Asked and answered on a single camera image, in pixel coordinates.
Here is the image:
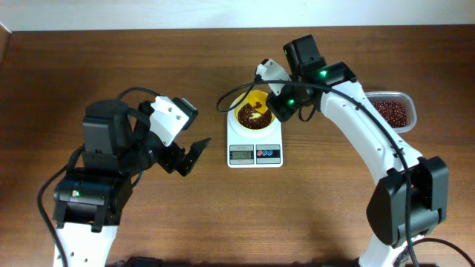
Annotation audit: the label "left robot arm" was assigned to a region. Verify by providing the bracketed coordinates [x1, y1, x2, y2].
[53, 96, 210, 266]

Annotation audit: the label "red adzuki beans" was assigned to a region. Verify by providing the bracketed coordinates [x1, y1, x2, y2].
[372, 100, 407, 128]

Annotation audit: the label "white digital kitchen scale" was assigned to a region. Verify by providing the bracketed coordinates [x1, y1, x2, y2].
[226, 111, 283, 168]

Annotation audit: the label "clear plastic container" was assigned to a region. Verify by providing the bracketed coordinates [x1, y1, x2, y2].
[365, 91, 417, 134]

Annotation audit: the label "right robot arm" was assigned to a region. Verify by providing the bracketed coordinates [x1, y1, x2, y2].
[255, 35, 449, 266]

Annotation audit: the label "red beans in bowl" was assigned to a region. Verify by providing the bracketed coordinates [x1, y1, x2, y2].
[237, 103, 272, 130]

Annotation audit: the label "left black cable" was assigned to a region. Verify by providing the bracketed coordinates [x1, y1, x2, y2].
[36, 86, 164, 267]

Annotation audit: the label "yellow plastic bowl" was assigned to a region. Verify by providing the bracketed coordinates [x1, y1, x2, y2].
[233, 93, 275, 128]

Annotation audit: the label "yellow measuring scoop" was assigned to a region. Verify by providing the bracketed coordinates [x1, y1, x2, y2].
[244, 90, 268, 114]

